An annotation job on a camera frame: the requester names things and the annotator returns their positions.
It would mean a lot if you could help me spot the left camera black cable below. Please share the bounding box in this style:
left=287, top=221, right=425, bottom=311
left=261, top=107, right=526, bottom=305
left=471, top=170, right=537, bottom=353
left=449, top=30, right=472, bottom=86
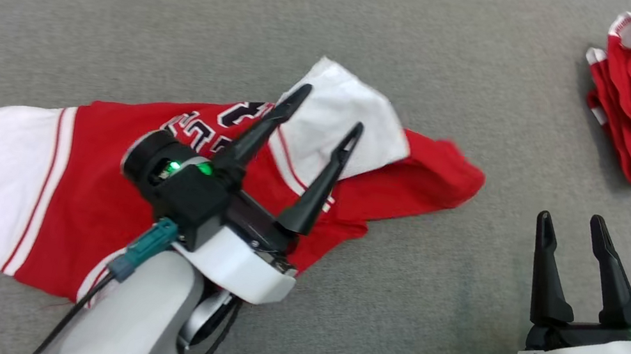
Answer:
left=28, top=259, right=118, bottom=354

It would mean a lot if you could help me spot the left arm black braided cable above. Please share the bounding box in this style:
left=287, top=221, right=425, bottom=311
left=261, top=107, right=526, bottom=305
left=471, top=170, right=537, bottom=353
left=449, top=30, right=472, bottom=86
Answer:
left=179, top=290, right=242, bottom=354

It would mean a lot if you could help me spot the red and white jersey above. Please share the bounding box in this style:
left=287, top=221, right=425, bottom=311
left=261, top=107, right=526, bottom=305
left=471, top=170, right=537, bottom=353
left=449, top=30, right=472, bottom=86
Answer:
left=0, top=0, right=502, bottom=354

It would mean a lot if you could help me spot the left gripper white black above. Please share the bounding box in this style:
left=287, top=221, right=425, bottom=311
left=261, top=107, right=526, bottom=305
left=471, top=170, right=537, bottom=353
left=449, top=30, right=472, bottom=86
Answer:
left=103, top=54, right=370, bottom=318

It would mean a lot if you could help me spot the left teal camera plug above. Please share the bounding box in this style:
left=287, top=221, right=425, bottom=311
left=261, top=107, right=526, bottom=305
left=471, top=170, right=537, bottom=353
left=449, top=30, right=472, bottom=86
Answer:
left=106, top=208, right=181, bottom=291

